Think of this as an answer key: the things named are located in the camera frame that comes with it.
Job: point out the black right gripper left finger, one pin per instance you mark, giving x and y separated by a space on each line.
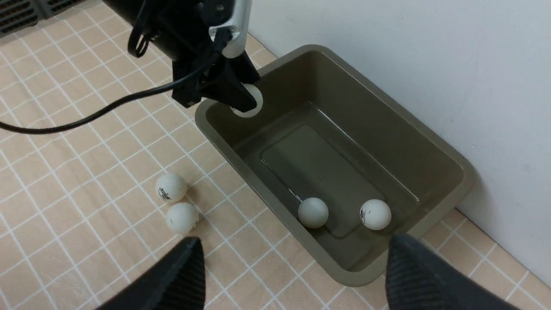
175 282

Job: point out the white ball with logo centre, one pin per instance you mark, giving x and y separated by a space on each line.
375 214

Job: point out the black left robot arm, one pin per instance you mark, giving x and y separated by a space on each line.
205 40

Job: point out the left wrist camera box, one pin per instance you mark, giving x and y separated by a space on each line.
232 16

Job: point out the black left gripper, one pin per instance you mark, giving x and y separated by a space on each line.
211 75

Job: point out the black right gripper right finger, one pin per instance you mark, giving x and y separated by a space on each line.
418 279

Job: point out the dark vented equipment box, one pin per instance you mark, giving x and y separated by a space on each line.
16 15

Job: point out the olive green plastic bin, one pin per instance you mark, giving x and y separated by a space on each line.
326 131

